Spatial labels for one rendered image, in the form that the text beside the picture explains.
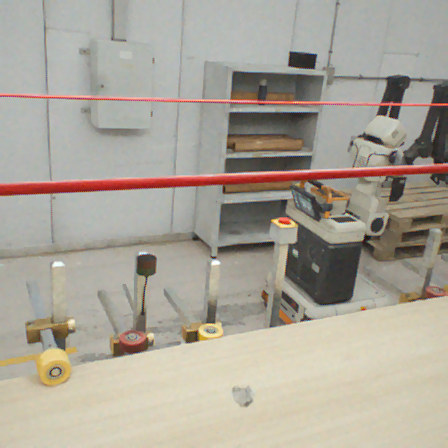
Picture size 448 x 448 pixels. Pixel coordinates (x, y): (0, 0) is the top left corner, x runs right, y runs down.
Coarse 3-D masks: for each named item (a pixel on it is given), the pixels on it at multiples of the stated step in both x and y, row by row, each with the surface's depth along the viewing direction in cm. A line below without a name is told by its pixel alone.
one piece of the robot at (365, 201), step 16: (352, 144) 340; (368, 144) 327; (368, 160) 326; (384, 160) 321; (384, 176) 333; (368, 192) 335; (352, 208) 350; (368, 208) 336; (384, 208) 339; (368, 224) 338; (384, 224) 343
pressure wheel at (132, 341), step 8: (120, 336) 166; (128, 336) 167; (136, 336) 168; (144, 336) 168; (120, 344) 165; (128, 344) 163; (136, 344) 164; (144, 344) 166; (128, 352) 164; (136, 352) 165
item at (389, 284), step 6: (366, 270) 252; (372, 270) 251; (372, 276) 249; (378, 276) 246; (384, 276) 246; (378, 282) 246; (384, 282) 242; (390, 282) 240; (390, 288) 239; (396, 288) 236; (402, 288) 235; (396, 294) 236
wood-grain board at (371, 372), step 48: (240, 336) 173; (288, 336) 176; (336, 336) 179; (384, 336) 181; (432, 336) 184; (0, 384) 142; (96, 384) 145; (144, 384) 147; (192, 384) 149; (240, 384) 150; (288, 384) 152; (336, 384) 154; (384, 384) 157; (432, 384) 159; (0, 432) 127; (48, 432) 128; (96, 432) 129; (144, 432) 130; (192, 432) 132; (240, 432) 133; (288, 432) 135; (336, 432) 136; (384, 432) 138; (432, 432) 140
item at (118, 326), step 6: (102, 294) 199; (102, 300) 196; (108, 300) 196; (102, 306) 196; (108, 306) 192; (114, 306) 192; (108, 312) 188; (114, 312) 188; (108, 318) 189; (114, 318) 184; (120, 318) 185; (114, 324) 181; (120, 324) 181; (114, 330) 182; (120, 330) 178; (126, 330) 178; (126, 354) 168; (132, 354) 167
